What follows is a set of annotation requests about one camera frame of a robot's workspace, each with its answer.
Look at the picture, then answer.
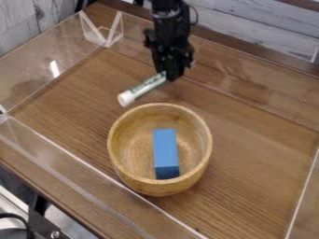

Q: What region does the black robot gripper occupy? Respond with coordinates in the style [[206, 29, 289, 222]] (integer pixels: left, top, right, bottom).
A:
[[143, 8, 195, 82]]

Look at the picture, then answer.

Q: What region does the green and white marker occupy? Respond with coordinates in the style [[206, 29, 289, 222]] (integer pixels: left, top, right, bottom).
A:
[[118, 72, 167, 107]]

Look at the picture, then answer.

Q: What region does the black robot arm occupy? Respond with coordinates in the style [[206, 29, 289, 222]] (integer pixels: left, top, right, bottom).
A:
[[143, 0, 198, 81]]

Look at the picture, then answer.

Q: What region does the brown wooden bowl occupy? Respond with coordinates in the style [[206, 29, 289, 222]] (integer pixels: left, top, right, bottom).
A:
[[107, 103, 214, 197]]

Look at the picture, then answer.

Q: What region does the blue rectangular block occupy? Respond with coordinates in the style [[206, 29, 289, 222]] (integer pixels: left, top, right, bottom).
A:
[[153, 129, 179, 179]]

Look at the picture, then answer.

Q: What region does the clear acrylic tray wall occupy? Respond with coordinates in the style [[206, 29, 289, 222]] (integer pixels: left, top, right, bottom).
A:
[[0, 6, 319, 239]]

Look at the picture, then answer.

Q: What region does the black metal table frame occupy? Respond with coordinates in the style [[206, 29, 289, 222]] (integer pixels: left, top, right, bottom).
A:
[[28, 194, 71, 239]]

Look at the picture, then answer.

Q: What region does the black cable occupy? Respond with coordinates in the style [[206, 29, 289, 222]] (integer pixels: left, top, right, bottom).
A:
[[0, 213, 35, 239]]

